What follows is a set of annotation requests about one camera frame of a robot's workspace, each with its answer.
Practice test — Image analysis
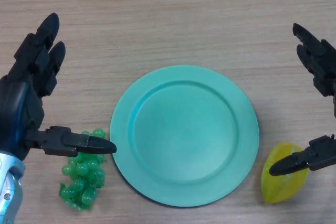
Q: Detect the yellow starfruit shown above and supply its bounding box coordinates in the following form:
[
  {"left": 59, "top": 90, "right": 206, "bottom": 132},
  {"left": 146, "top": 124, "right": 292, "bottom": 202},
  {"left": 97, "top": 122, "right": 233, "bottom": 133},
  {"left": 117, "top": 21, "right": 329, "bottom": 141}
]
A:
[{"left": 261, "top": 142, "right": 309, "bottom": 204}]

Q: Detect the green grape bunch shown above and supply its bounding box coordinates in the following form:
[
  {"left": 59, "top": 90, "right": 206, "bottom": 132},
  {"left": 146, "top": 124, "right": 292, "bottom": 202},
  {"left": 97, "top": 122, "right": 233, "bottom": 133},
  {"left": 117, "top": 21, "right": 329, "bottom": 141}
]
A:
[{"left": 59, "top": 127, "right": 109, "bottom": 211}]

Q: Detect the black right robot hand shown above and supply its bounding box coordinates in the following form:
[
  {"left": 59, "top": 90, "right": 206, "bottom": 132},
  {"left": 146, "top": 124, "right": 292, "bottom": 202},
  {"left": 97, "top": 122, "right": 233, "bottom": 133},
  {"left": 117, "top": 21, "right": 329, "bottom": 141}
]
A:
[{"left": 269, "top": 23, "right": 336, "bottom": 177}]

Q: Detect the green round plate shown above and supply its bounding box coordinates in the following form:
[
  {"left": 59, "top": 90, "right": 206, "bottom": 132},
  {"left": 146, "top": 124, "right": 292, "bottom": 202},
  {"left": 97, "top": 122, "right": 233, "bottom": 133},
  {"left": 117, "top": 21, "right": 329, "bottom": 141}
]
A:
[{"left": 109, "top": 65, "right": 260, "bottom": 208}]

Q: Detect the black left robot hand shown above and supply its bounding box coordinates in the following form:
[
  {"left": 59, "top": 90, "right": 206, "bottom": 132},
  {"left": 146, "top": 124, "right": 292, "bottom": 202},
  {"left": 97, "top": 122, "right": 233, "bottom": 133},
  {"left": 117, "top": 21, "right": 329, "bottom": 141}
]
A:
[{"left": 0, "top": 13, "right": 117, "bottom": 168}]

